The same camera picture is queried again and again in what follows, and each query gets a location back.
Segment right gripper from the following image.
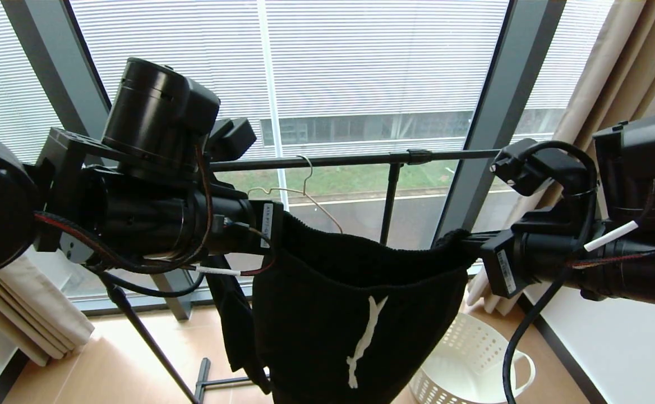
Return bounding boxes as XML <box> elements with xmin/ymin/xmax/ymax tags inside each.
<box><xmin>480</xmin><ymin>216</ymin><xmax>655</xmax><ymax>309</ymax></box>

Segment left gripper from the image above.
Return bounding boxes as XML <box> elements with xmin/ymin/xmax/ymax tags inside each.
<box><xmin>58</xmin><ymin>168</ymin><xmax>284</xmax><ymax>264</ymax></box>

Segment black garment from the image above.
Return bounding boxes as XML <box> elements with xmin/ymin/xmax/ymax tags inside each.
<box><xmin>204</xmin><ymin>255</ymin><xmax>272</xmax><ymax>393</ymax></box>

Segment pink clothes hanger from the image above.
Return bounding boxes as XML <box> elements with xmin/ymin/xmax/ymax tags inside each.
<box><xmin>247</xmin><ymin>155</ymin><xmax>344</xmax><ymax>233</ymax></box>

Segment black drawstring shorts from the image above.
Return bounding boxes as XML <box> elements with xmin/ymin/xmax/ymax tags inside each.
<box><xmin>252</xmin><ymin>212</ymin><xmax>479</xmax><ymax>404</ymax></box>

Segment white laundry basket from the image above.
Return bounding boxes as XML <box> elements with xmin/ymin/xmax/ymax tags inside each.
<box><xmin>409</xmin><ymin>313</ymin><xmax>536</xmax><ymax>404</ymax></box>

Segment black clothes rack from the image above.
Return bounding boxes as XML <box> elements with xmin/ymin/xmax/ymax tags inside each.
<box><xmin>98</xmin><ymin>149</ymin><xmax>502</xmax><ymax>404</ymax></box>

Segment beige curtain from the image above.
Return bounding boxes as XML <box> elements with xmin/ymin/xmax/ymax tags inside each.
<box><xmin>467</xmin><ymin>0</ymin><xmax>655</xmax><ymax>315</ymax></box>
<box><xmin>0</xmin><ymin>255</ymin><xmax>95</xmax><ymax>366</ymax></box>

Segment window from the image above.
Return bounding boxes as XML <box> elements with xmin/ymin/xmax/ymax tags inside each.
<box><xmin>0</xmin><ymin>0</ymin><xmax>614</xmax><ymax>320</ymax></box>

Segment black cable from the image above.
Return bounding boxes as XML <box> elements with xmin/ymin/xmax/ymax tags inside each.
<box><xmin>86</xmin><ymin>264</ymin><xmax>207</xmax><ymax>298</ymax></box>
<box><xmin>502</xmin><ymin>140</ymin><xmax>598</xmax><ymax>404</ymax></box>

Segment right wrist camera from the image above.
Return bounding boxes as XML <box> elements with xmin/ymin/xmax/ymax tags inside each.
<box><xmin>489</xmin><ymin>139</ymin><xmax>598</xmax><ymax>225</ymax></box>

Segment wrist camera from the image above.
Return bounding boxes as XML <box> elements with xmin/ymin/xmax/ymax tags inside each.
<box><xmin>489</xmin><ymin>139</ymin><xmax>598</xmax><ymax>225</ymax></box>
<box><xmin>207</xmin><ymin>117</ymin><xmax>257</xmax><ymax>163</ymax></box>

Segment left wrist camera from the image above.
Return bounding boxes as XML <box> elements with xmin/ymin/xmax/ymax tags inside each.
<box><xmin>207</xmin><ymin>117</ymin><xmax>257</xmax><ymax>163</ymax></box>

